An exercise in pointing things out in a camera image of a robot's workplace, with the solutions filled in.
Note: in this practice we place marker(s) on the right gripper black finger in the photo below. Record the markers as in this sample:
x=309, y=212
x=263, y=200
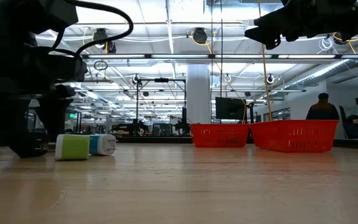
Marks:
x=269, y=35
x=275, y=18

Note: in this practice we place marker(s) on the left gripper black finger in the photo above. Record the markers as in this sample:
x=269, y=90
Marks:
x=54, y=115
x=5, y=118

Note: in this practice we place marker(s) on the green white wall charger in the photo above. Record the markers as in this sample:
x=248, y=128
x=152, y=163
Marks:
x=73, y=147

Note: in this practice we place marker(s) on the blue white wall charger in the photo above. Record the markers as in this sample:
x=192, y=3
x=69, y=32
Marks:
x=102, y=144

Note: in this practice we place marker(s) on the black background robot arm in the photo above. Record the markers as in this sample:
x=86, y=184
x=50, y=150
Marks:
x=182, y=124

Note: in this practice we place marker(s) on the black background robot rig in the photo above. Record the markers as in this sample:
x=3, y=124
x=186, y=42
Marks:
x=132, y=128

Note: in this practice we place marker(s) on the black monitor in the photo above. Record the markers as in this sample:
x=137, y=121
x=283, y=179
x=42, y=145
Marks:
x=230, y=108

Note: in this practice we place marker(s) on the black monitor stand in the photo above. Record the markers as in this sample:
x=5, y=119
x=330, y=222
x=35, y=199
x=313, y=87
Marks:
x=251, y=118

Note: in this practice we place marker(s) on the white building column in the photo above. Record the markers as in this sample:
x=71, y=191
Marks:
x=198, y=93

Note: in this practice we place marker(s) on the standing person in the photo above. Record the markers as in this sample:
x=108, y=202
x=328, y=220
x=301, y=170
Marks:
x=322, y=110

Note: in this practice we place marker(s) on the red plastic basket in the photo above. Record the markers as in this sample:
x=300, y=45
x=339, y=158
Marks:
x=294, y=135
x=219, y=135

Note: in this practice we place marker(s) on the black background cage frame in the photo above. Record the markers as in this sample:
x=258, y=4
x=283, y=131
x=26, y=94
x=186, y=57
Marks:
x=80, y=121

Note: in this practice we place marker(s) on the silver ventilation duct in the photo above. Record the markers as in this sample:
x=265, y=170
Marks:
x=319, y=73

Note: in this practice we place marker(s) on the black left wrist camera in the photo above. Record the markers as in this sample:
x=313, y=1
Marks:
x=59, y=12

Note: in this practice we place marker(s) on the black background rig frame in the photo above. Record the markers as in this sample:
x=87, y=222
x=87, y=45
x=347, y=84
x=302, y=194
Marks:
x=137, y=105

